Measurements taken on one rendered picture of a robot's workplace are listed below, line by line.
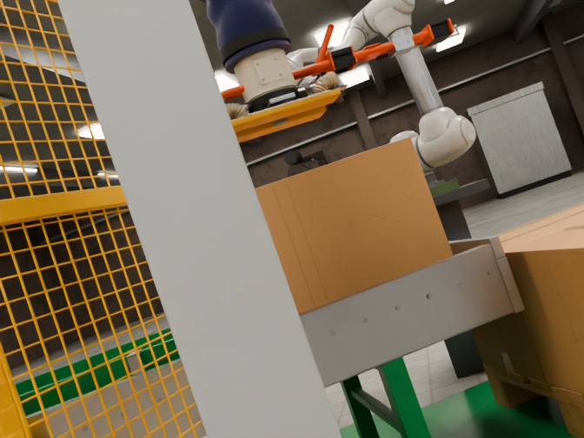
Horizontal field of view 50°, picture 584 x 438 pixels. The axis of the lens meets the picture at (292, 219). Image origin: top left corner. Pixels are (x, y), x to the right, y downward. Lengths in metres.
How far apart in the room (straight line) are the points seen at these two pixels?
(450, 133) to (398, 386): 1.25
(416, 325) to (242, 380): 0.91
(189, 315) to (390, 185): 1.11
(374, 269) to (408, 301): 0.19
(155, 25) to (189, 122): 0.13
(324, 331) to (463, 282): 0.39
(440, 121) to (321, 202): 0.99
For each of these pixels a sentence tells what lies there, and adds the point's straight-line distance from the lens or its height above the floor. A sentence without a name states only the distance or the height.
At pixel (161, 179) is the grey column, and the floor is 0.91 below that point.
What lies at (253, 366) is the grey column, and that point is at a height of 0.65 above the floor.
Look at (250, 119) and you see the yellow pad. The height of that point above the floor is 1.14.
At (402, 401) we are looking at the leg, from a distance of 1.67.
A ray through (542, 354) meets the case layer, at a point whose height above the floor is 0.24.
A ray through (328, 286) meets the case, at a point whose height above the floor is 0.62.
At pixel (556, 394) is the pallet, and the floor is 0.12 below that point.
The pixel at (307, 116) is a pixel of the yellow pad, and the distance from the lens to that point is 2.05.
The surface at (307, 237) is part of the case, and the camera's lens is 1.75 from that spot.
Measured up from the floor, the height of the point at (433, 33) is 1.26.
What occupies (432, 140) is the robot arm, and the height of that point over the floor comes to 0.97.
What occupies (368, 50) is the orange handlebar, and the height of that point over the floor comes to 1.27.
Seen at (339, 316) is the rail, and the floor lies 0.56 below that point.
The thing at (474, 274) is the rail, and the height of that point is 0.54.
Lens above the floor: 0.78
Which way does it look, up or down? 2 degrees up
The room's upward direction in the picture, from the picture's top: 19 degrees counter-clockwise
